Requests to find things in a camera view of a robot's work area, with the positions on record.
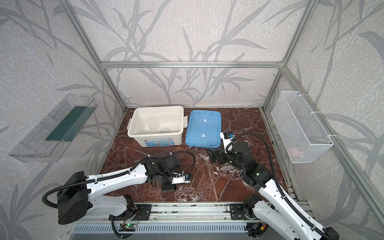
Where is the glass stirring rod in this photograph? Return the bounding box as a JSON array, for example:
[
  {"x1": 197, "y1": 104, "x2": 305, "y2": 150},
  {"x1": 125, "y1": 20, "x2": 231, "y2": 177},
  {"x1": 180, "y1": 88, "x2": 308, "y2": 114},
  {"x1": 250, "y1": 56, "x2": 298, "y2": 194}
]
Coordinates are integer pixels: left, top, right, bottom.
[{"x1": 177, "y1": 186, "x2": 195, "y2": 190}]

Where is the white plastic storage bin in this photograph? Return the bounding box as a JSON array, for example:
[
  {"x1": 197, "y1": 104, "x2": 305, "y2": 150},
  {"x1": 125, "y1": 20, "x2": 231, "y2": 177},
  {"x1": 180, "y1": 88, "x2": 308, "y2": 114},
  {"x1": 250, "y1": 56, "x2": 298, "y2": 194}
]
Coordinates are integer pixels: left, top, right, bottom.
[{"x1": 127, "y1": 106, "x2": 188, "y2": 148}]

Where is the small white ceramic dish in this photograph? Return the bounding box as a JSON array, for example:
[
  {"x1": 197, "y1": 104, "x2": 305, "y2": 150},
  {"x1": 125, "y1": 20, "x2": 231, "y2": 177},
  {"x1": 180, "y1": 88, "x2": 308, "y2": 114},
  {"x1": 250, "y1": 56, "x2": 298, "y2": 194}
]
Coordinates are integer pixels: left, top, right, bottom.
[{"x1": 159, "y1": 127, "x2": 170, "y2": 134}]

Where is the clear plastic measuring beaker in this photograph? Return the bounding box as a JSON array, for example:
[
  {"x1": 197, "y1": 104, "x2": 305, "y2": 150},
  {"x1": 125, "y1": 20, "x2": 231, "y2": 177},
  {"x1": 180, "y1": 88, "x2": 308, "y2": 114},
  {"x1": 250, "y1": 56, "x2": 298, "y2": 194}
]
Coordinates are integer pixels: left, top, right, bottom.
[{"x1": 146, "y1": 117, "x2": 160, "y2": 134}]

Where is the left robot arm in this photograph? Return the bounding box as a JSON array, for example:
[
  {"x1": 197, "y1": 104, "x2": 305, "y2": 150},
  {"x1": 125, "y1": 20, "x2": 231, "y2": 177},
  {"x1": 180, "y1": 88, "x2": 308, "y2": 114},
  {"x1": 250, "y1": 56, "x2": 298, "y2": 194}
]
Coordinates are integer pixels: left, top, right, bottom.
[{"x1": 42, "y1": 155, "x2": 191, "y2": 225}]

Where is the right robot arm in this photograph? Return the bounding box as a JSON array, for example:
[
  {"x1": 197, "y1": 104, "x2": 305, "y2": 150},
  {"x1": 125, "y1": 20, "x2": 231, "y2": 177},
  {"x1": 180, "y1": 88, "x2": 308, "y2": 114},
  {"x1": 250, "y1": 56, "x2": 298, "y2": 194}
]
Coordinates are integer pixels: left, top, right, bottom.
[{"x1": 207, "y1": 142, "x2": 340, "y2": 240}]

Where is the clear acrylic test tube rack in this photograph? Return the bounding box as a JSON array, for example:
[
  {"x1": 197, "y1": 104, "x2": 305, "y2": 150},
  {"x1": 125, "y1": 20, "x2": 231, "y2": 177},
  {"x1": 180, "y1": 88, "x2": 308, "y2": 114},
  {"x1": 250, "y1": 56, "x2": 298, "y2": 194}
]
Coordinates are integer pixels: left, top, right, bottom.
[{"x1": 221, "y1": 163, "x2": 235, "y2": 171}]

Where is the light blue bin lid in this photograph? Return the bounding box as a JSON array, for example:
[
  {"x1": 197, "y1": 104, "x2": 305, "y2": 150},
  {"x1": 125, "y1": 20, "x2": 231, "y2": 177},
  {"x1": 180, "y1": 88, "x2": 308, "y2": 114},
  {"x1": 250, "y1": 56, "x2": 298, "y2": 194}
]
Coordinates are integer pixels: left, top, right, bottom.
[{"x1": 185, "y1": 110, "x2": 222, "y2": 149}]

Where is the pink object in basket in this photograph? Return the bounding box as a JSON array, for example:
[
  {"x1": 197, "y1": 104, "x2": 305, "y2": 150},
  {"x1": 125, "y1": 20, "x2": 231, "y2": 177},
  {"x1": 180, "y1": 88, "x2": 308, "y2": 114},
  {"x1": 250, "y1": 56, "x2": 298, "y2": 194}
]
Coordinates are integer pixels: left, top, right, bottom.
[{"x1": 290, "y1": 148, "x2": 302, "y2": 159}]

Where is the green circuit board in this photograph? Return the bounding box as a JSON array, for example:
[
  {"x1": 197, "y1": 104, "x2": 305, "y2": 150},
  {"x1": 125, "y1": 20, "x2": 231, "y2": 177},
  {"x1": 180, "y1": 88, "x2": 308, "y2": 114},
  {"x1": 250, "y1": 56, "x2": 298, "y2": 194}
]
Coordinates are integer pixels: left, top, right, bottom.
[{"x1": 119, "y1": 223, "x2": 138, "y2": 232}]

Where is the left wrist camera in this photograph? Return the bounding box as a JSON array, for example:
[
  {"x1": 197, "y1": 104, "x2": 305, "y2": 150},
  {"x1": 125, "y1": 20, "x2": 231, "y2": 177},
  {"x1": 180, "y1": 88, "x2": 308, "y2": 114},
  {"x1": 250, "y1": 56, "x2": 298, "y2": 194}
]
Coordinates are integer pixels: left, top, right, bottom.
[{"x1": 172, "y1": 173, "x2": 192, "y2": 185}]

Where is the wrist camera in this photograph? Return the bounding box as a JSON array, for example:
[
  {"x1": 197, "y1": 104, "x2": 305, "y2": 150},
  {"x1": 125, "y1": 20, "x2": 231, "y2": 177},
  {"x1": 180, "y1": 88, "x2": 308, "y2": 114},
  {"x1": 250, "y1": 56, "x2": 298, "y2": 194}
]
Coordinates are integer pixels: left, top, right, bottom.
[
  {"x1": 172, "y1": 173, "x2": 192, "y2": 185},
  {"x1": 220, "y1": 131, "x2": 235, "y2": 153}
]

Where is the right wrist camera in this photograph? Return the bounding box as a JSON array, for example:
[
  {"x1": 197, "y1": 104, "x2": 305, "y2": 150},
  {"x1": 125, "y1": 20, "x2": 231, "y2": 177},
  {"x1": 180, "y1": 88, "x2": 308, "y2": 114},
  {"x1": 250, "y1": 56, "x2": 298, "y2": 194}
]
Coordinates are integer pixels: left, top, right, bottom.
[{"x1": 220, "y1": 131, "x2": 235, "y2": 153}]

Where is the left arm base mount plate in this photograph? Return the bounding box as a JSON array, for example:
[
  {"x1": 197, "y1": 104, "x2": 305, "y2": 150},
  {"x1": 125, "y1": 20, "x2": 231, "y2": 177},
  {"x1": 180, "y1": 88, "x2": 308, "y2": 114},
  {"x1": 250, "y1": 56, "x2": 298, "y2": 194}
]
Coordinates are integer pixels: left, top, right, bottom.
[{"x1": 117, "y1": 204, "x2": 152, "y2": 221}]

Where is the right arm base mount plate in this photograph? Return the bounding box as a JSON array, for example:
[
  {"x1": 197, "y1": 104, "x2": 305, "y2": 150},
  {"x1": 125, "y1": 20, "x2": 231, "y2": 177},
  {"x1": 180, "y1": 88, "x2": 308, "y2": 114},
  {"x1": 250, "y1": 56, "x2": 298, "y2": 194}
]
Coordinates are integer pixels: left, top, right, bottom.
[{"x1": 227, "y1": 204, "x2": 256, "y2": 220}]

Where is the aluminium front rail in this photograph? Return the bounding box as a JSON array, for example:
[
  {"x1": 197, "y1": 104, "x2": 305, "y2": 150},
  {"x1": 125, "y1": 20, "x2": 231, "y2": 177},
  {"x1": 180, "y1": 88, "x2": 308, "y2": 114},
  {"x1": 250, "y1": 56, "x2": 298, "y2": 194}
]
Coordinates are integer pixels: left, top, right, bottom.
[{"x1": 61, "y1": 201, "x2": 317, "y2": 224}]

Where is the white wire mesh basket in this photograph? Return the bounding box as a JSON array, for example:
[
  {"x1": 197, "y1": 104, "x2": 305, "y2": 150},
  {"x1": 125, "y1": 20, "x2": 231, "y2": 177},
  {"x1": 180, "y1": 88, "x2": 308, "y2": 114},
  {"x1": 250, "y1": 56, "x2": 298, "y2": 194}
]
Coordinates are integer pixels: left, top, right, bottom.
[{"x1": 271, "y1": 91, "x2": 334, "y2": 164}]

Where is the clear wall shelf green liner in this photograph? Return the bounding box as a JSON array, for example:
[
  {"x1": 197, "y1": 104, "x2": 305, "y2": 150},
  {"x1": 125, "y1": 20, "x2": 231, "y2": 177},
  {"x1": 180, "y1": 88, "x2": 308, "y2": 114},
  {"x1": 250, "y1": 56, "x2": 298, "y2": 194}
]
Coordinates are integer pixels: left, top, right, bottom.
[{"x1": 9, "y1": 94, "x2": 98, "y2": 163}]

